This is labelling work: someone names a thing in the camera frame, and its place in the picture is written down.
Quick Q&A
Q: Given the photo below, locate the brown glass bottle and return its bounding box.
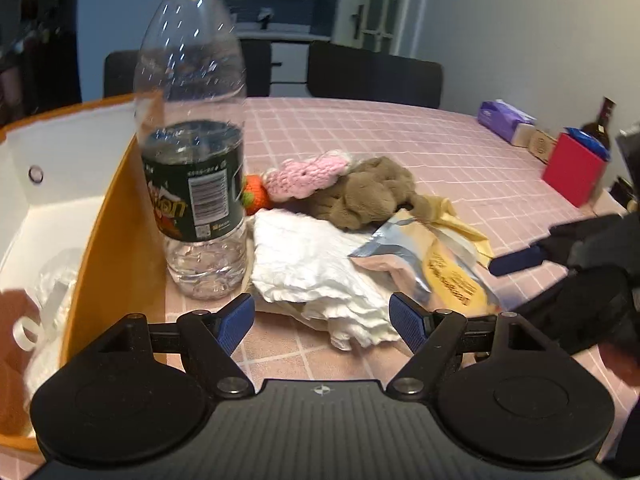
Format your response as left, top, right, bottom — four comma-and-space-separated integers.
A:
580, 98, 616, 151

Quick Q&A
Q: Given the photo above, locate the purple tissue pack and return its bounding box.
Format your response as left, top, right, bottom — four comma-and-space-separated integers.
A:
476, 100, 536, 143

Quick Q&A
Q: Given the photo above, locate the orange crochet toy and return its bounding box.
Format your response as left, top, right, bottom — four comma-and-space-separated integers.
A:
242, 174, 272, 216

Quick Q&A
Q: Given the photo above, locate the orange white storage box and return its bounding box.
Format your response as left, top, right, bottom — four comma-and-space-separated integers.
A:
1, 96, 165, 464

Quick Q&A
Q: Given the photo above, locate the black chair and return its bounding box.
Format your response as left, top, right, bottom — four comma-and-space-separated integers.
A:
103, 50, 139, 99
307, 41, 444, 108

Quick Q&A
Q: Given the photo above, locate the pink white crochet toy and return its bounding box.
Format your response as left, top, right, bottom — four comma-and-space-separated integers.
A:
262, 151, 352, 203

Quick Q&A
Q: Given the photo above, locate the black chair right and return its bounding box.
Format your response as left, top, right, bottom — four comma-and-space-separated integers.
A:
307, 41, 444, 108

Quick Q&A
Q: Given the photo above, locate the yellow cloth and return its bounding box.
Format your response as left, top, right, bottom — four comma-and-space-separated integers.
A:
425, 196, 494, 268

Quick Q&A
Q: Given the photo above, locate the clear plastic water bottle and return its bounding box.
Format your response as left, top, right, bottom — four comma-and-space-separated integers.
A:
134, 0, 246, 300

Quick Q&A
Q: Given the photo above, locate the brown plush toy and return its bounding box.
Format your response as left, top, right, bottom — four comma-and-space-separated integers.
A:
303, 156, 456, 231

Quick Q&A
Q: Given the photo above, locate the white door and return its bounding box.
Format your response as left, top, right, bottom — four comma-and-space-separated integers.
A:
331, 0, 425, 56

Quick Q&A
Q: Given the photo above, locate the white cloth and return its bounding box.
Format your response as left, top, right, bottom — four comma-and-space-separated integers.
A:
250, 209, 400, 351

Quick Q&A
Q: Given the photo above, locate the yellow wet wipes pack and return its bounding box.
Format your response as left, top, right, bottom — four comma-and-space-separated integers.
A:
349, 209, 499, 318

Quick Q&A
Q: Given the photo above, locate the white cabinet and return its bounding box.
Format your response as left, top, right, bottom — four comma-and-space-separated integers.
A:
238, 30, 331, 98

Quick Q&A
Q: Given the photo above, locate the red box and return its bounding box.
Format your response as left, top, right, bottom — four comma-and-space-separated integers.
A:
541, 133, 608, 207

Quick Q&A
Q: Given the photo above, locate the black chair left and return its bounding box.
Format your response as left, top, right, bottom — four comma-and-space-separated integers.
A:
103, 50, 139, 99

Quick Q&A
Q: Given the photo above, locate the wooden round-pattern box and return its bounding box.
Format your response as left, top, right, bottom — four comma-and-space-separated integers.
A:
511, 122, 556, 164

